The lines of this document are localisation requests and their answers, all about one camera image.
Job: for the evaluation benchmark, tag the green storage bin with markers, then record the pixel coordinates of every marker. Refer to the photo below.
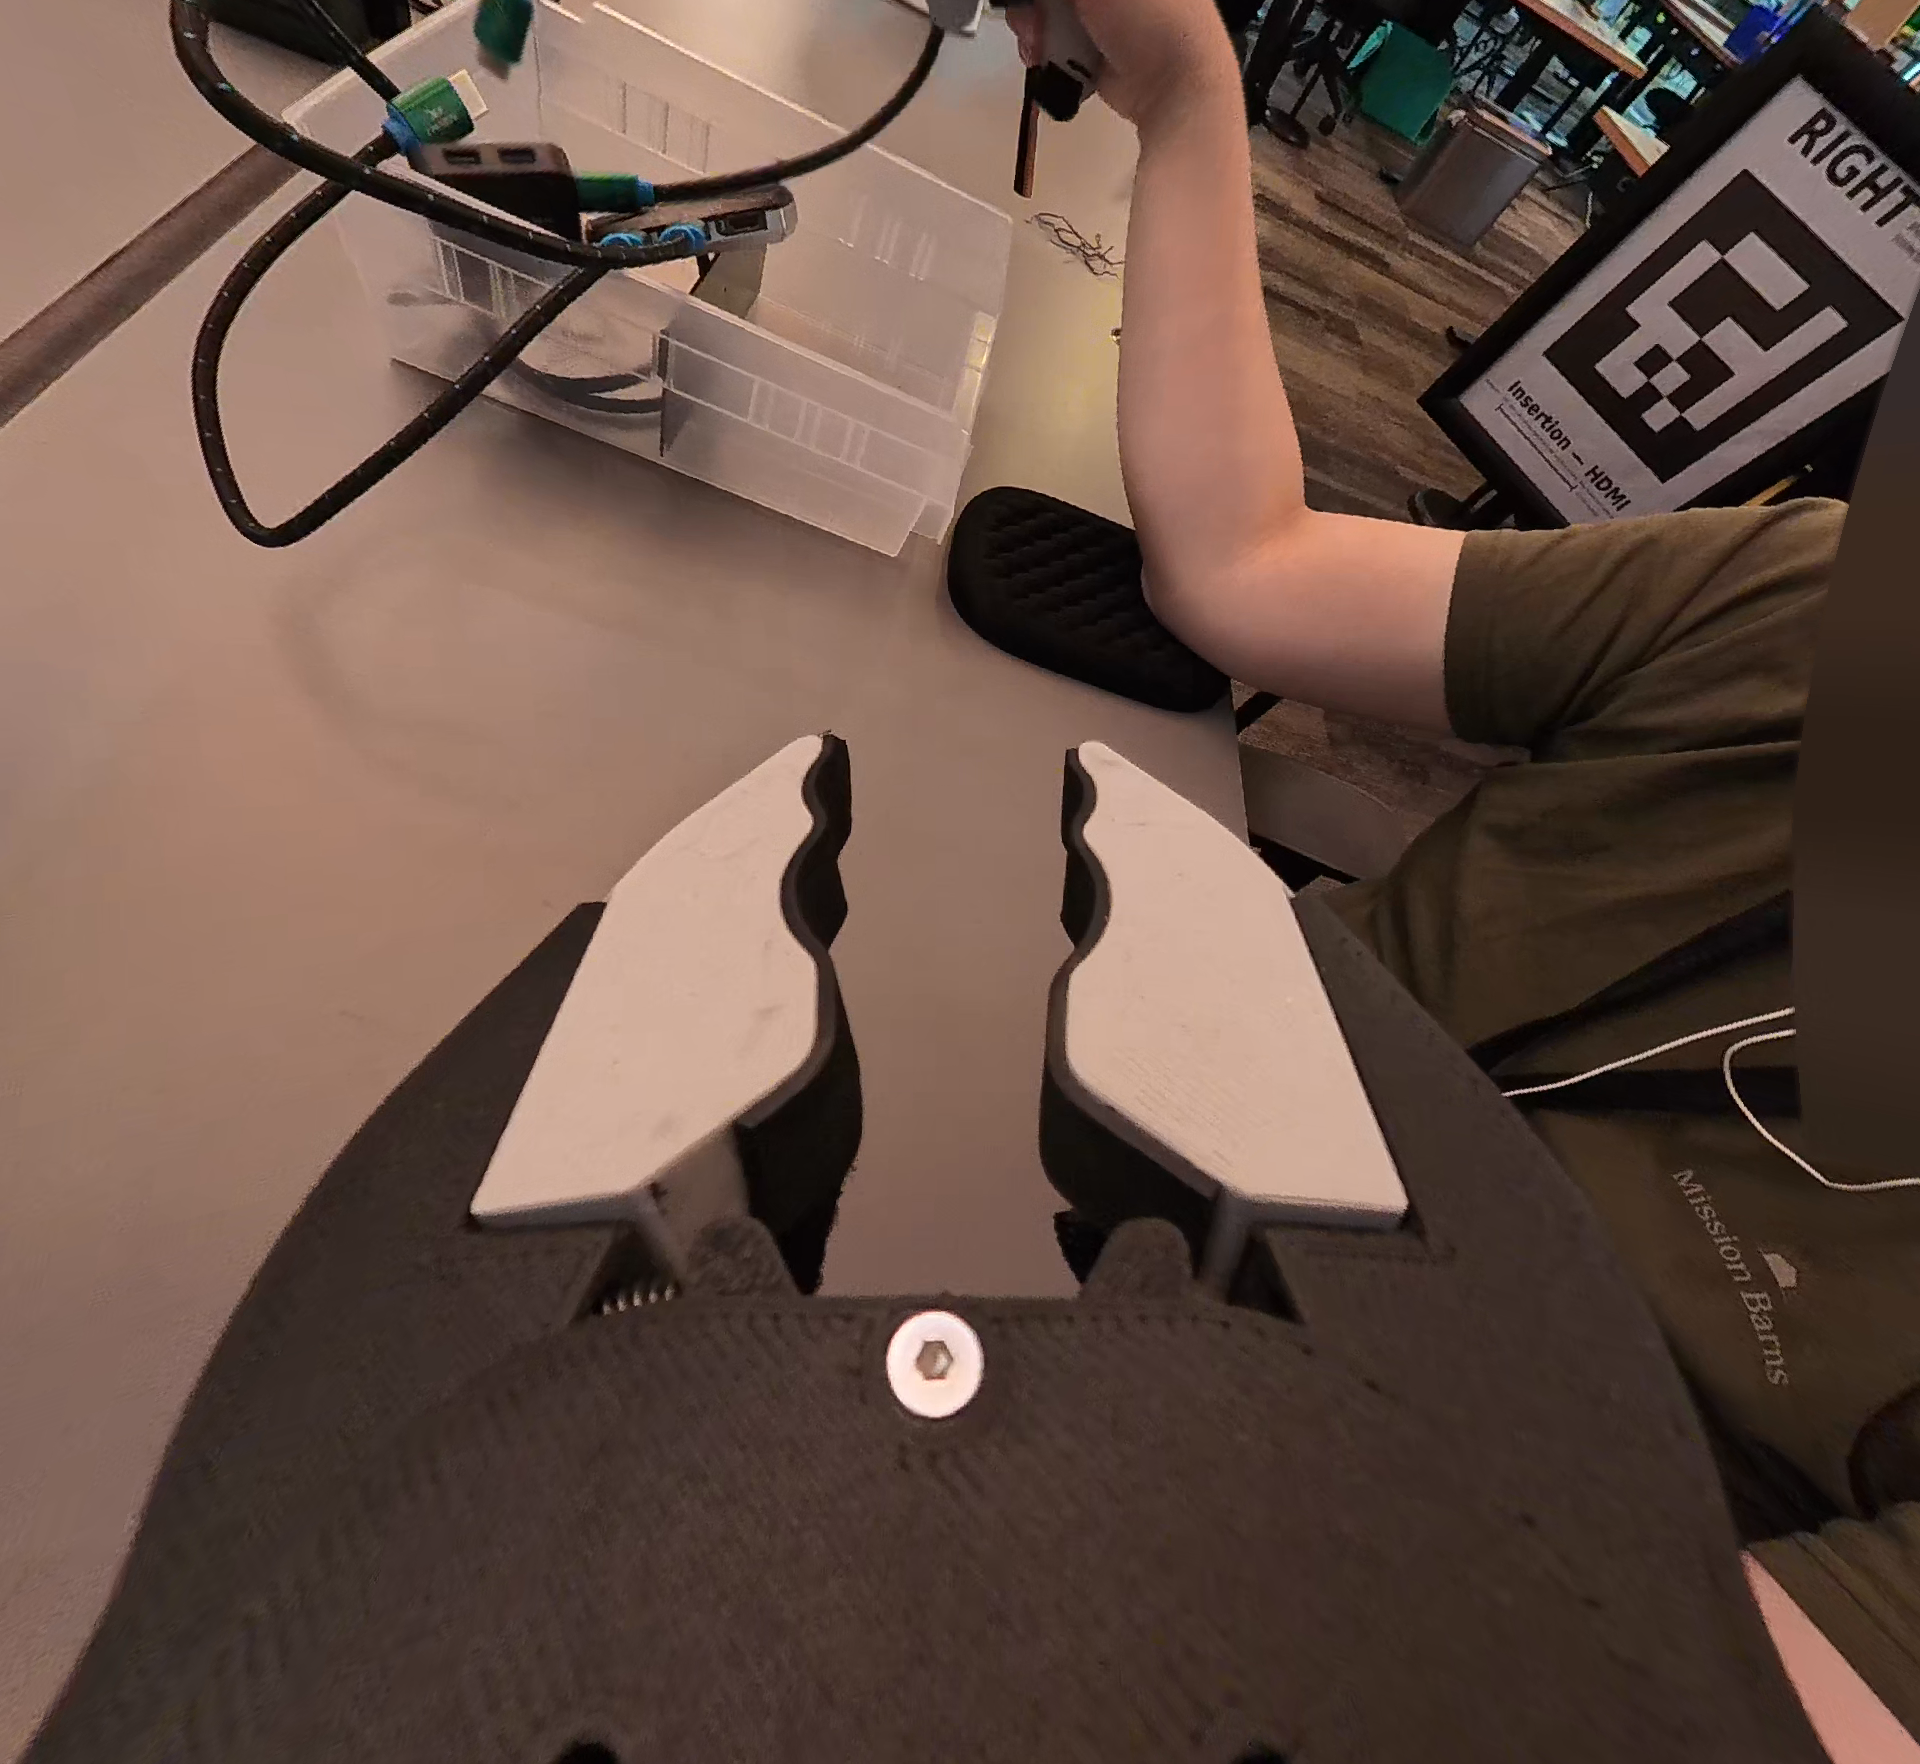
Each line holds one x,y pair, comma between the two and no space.
1407,81

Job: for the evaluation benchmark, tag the black ribbed wrist rest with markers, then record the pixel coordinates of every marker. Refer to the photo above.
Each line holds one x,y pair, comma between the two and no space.
1066,594

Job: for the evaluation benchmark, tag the grey trash can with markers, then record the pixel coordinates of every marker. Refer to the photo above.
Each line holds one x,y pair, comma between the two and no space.
1477,175

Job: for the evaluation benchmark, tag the framed black white marker sign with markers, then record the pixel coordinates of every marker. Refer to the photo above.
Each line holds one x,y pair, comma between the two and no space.
1710,340

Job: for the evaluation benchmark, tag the silver hdmi switch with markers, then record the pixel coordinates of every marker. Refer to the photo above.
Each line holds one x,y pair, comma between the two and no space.
735,216

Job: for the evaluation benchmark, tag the person's right hand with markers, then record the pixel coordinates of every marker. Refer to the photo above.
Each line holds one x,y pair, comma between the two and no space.
1156,9

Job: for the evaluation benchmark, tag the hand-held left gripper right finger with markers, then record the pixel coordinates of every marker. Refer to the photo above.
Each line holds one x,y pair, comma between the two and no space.
1230,1029

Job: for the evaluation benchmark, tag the black multiport hub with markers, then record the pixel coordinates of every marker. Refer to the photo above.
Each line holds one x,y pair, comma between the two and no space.
496,183

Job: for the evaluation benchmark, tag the clear plastic bin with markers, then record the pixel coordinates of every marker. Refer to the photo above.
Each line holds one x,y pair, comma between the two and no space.
840,340

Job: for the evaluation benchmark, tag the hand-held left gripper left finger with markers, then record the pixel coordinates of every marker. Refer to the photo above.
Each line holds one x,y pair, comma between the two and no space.
661,1014

